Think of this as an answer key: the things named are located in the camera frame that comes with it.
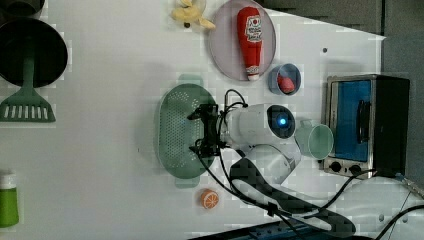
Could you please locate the mint green strainer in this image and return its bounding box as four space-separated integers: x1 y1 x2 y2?
157 74 216 188

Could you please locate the orange slice toy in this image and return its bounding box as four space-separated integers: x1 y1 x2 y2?
200 189 219 209

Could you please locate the green bottle white cap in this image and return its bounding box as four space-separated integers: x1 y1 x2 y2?
0 170 19 228

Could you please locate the mint green mug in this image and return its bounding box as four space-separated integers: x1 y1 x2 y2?
295 120 334 160

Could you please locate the small blue bowl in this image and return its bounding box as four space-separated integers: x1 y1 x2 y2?
268 63 301 96

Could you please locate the yellow banana peel toy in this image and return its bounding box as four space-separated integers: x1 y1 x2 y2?
171 0 216 29

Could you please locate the silver toaster oven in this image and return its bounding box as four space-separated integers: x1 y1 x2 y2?
323 74 410 179

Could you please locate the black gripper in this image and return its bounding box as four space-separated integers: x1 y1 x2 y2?
187 104 224 158

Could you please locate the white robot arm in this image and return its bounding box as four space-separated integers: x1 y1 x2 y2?
187 102 356 238

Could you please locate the grey round plate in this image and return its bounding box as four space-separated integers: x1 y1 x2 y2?
209 0 276 81

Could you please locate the dark pot top left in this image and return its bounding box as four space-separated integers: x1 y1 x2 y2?
0 0 45 18

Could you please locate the red ketchup bottle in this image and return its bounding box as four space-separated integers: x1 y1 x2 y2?
237 7 262 81

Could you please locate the red toy strawberry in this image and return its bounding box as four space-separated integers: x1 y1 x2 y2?
277 76 295 94

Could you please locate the black round pan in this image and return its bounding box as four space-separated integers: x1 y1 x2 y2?
0 18 68 88

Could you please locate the green slotted spatula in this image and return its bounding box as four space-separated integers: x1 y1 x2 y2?
1 42 56 123

